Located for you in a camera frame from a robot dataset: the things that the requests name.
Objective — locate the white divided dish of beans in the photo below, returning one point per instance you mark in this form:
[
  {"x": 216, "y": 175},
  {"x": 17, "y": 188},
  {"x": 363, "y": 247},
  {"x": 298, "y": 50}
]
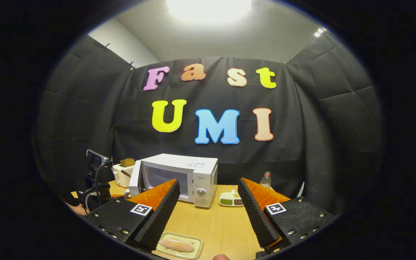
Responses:
[{"x": 226, "y": 201}]

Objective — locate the clear bottle with red label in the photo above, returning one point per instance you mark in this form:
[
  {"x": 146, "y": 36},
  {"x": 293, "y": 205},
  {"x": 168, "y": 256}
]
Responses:
[{"x": 265, "y": 180}]

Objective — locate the orange sugared bread roll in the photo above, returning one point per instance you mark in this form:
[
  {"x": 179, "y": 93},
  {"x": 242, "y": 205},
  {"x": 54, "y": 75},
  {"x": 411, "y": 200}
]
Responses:
[{"x": 176, "y": 245}]

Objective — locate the brown wooden spoon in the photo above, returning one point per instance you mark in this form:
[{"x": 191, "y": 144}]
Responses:
[{"x": 125, "y": 173}]

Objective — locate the white microwave oven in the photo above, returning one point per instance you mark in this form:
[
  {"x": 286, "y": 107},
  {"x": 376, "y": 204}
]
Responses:
[{"x": 200, "y": 177}]

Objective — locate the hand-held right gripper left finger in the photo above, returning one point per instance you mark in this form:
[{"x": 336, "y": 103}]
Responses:
[{"x": 157, "y": 224}]

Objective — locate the white toaster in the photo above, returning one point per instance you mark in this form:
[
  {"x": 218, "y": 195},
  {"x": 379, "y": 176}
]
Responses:
[{"x": 121, "y": 180}]

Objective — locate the small ceiling light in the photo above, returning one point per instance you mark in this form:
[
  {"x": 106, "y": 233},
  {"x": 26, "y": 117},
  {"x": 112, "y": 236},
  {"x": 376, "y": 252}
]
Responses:
[{"x": 319, "y": 32}]

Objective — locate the large ceiling light panel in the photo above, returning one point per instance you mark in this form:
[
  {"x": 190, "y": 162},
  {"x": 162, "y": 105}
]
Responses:
[{"x": 208, "y": 9}]

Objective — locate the cream rectangular plate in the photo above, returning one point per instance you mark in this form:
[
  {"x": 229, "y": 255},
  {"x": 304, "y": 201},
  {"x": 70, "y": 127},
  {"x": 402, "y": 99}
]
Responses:
[{"x": 197, "y": 242}]

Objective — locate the brown toast slice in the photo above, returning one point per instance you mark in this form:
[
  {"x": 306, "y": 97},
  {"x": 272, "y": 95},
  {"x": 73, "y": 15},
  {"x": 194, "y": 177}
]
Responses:
[{"x": 127, "y": 162}]

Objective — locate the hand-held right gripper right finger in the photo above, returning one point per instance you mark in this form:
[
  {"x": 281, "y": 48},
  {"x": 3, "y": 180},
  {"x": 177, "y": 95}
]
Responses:
[{"x": 256, "y": 216}]

